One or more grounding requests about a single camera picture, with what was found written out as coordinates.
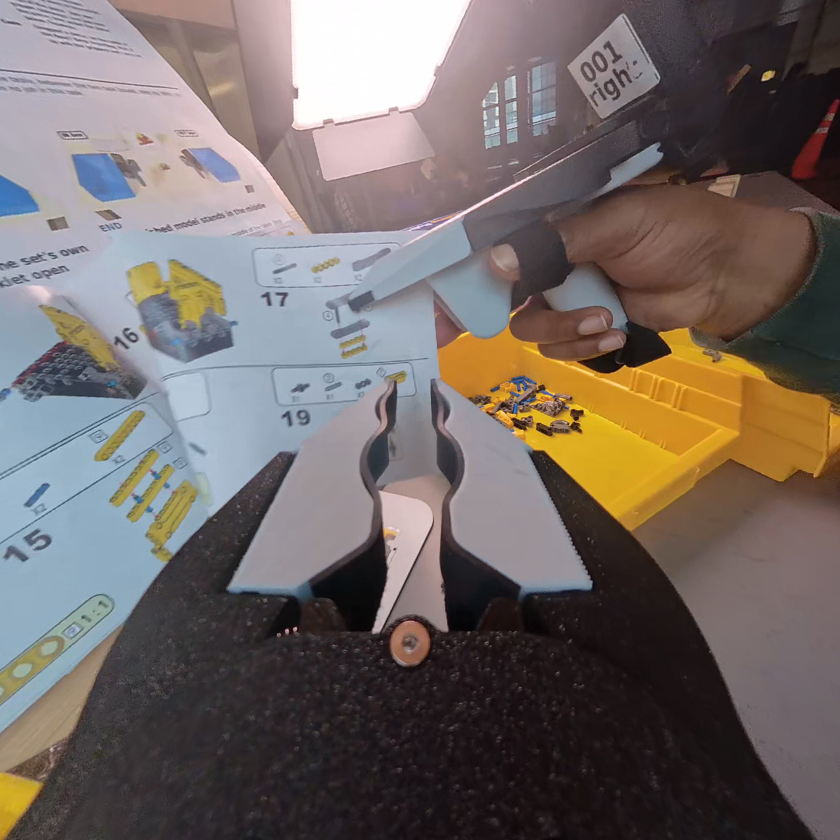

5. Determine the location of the laminated instruction sheet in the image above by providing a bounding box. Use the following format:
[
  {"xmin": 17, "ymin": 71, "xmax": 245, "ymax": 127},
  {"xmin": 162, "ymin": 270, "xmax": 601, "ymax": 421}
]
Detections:
[{"xmin": 0, "ymin": 0, "xmax": 311, "ymax": 290}]

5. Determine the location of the lego instruction booklet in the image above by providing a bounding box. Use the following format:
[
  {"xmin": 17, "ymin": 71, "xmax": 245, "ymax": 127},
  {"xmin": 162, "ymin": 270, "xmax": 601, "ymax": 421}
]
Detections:
[{"xmin": 0, "ymin": 230, "xmax": 442, "ymax": 732}]

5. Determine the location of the heap of grey blue lego parts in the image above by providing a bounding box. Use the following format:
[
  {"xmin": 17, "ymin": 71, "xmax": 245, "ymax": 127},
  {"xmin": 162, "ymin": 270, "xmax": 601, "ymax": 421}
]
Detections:
[{"xmin": 469, "ymin": 376, "xmax": 586, "ymax": 442}]

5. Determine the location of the person's right forearm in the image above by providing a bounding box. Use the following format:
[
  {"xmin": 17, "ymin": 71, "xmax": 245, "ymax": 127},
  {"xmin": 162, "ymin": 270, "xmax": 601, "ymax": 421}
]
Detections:
[{"xmin": 689, "ymin": 210, "xmax": 840, "ymax": 403}]

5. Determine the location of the person's right hand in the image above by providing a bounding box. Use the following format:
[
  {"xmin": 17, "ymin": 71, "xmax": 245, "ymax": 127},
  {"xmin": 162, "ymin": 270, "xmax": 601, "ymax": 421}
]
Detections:
[{"xmin": 433, "ymin": 185, "xmax": 818, "ymax": 362}]

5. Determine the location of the orange traffic cone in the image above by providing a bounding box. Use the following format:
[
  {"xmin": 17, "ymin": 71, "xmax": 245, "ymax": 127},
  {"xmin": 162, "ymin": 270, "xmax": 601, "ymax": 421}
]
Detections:
[{"xmin": 791, "ymin": 98, "xmax": 840, "ymax": 182}]

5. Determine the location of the dark framed window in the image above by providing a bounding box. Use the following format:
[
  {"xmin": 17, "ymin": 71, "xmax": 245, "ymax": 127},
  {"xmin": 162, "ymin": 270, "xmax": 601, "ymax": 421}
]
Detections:
[{"xmin": 481, "ymin": 58, "xmax": 560, "ymax": 151}]

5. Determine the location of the yellow plastic bin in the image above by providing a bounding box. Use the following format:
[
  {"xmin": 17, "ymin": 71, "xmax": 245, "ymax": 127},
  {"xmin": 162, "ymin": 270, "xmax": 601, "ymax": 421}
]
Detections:
[{"xmin": 0, "ymin": 771, "xmax": 45, "ymax": 836}]

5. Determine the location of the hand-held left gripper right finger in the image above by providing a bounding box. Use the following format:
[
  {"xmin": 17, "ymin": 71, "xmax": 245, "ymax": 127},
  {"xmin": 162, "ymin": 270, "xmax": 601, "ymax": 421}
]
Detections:
[{"xmin": 430, "ymin": 379, "xmax": 593, "ymax": 601}]

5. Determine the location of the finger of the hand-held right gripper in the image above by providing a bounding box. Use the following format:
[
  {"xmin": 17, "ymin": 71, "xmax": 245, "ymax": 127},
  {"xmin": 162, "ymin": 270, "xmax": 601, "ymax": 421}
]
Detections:
[{"xmin": 346, "ymin": 213, "xmax": 473, "ymax": 314}]

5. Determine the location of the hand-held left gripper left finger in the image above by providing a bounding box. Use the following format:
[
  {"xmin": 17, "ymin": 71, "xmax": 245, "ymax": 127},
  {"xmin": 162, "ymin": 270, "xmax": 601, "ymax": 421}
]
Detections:
[{"xmin": 227, "ymin": 379, "xmax": 399, "ymax": 601}]

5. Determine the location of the yellow divided parts bin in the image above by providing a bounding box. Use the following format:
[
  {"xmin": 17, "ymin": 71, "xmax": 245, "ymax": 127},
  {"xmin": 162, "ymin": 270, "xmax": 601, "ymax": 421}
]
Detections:
[{"xmin": 436, "ymin": 322, "xmax": 840, "ymax": 534}]

